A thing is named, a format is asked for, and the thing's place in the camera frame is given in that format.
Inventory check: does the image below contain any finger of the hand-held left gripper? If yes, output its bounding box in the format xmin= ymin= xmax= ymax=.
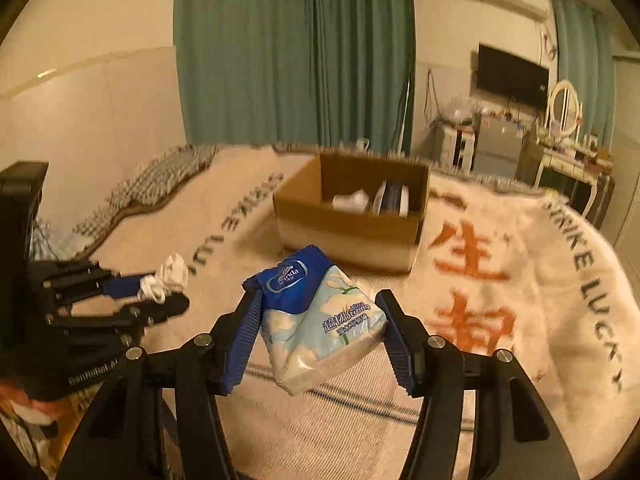
xmin=46 ymin=292 xmax=192 ymax=332
xmin=27 ymin=259 xmax=153 ymax=312

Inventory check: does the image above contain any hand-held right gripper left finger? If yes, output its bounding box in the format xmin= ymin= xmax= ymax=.
xmin=55 ymin=287 xmax=266 ymax=480

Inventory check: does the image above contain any cream printed blanket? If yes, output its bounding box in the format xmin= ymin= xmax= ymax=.
xmin=75 ymin=144 xmax=640 ymax=480

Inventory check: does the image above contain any orange printed cloth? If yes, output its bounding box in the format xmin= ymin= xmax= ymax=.
xmin=0 ymin=379 xmax=81 ymax=463

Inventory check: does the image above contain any narrow green curtain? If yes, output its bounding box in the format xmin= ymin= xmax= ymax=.
xmin=549 ymin=0 xmax=617 ymax=147

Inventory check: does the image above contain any white cabinet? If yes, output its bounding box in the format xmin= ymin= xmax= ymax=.
xmin=432 ymin=125 xmax=476 ymax=171

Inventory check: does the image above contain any white crumpled cloth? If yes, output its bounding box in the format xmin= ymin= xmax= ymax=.
xmin=332 ymin=190 xmax=372 ymax=214

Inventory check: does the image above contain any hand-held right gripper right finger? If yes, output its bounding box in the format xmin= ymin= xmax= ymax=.
xmin=375 ymin=287 xmax=585 ymax=480

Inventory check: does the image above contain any black wall television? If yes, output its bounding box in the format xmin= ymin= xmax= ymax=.
xmin=475 ymin=42 xmax=550 ymax=110

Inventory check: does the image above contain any wide green curtain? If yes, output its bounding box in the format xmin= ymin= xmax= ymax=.
xmin=172 ymin=0 xmax=417 ymax=157

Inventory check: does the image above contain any checked grey blanket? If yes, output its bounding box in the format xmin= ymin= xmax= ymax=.
xmin=74 ymin=144 xmax=219 ymax=252

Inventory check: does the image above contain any brown cardboard box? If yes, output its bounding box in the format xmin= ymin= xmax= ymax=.
xmin=272 ymin=152 xmax=431 ymax=275

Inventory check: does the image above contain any white knotted sock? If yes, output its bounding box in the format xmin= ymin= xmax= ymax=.
xmin=137 ymin=252 xmax=191 ymax=306

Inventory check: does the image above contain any white oval mirror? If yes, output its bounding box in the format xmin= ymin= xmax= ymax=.
xmin=545 ymin=80 xmax=584 ymax=139

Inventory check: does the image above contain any blue white tissue pack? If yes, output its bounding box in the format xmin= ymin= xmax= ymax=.
xmin=242 ymin=244 xmax=389 ymax=396
xmin=370 ymin=180 xmax=412 ymax=219

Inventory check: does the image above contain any white vanity table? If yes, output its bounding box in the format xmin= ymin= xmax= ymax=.
xmin=534 ymin=135 xmax=617 ymax=213

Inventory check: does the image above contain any grey small fridge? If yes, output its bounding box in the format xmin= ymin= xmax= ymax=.
xmin=472 ymin=112 xmax=524 ymax=179

